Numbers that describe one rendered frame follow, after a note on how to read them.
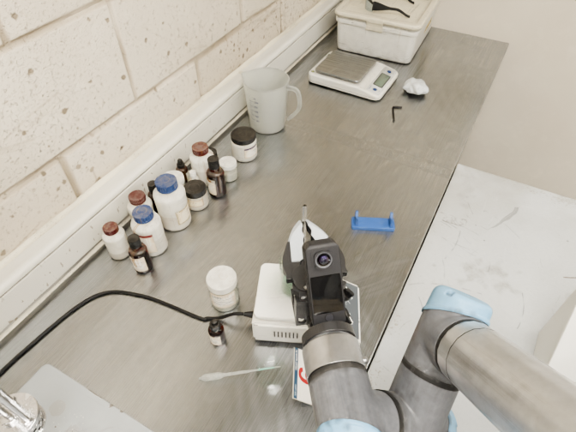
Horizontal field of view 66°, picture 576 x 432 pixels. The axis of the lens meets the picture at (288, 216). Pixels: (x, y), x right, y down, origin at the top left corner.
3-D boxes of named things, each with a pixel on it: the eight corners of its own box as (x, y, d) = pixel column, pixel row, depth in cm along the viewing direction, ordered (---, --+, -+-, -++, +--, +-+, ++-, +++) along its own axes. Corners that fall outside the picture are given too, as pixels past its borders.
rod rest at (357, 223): (393, 221, 106) (395, 211, 104) (394, 231, 104) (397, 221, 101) (351, 219, 107) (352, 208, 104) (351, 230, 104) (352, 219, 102)
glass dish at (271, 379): (252, 367, 82) (251, 362, 80) (280, 357, 83) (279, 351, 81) (262, 395, 78) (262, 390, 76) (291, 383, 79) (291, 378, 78)
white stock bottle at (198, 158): (202, 190, 113) (195, 157, 105) (189, 178, 116) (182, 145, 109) (222, 180, 116) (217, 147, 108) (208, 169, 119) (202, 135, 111)
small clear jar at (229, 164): (217, 177, 117) (214, 161, 113) (231, 168, 119) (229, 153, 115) (227, 185, 115) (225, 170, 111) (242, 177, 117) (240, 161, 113)
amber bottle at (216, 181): (225, 184, 115) (219, 151, 107) (228, 195, 112) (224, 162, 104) (207, 188, 114) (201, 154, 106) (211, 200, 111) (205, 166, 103)
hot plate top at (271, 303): (322, 269, 87) (322, 266, 86) (321, 324, 79) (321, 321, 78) (261, 265, 88) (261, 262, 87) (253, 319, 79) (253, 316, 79)
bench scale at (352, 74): (378, 104, 141) (381, 90, 137) (305, 82, 150) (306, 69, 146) (399, 77, 152) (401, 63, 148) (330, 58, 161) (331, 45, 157)
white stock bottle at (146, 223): (157, 231, 104) (146, 195, 96) (174, 245, 101) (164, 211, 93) (134, 246, 101) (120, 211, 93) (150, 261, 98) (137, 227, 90)
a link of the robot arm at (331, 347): (307, 365, 52) (375, 356, 53) (301, 331, 56) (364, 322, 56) (306, 392, 58) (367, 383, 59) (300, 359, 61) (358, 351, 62)
